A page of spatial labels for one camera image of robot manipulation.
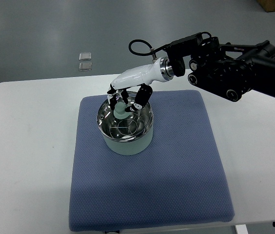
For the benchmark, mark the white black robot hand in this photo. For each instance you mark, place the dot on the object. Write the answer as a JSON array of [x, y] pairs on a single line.
[[142, 77]]

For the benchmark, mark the glass lid with green knob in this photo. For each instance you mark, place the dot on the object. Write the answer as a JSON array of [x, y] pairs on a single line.
[[118, 125]]

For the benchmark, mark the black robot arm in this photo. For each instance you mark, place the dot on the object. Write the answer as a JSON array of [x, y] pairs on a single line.
[[226, 70]]

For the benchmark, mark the pale green pot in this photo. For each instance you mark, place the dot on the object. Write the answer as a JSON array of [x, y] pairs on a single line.
[[131, 147]]

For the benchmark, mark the upper metal floor plate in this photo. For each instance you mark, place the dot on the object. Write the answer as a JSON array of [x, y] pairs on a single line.
[[85, 56]]

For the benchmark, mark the blue fabric mat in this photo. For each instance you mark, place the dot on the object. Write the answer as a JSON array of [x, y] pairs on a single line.
[[178, 179]]

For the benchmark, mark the white table leg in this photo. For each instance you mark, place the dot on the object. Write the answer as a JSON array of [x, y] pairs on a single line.
[[241, 229]]

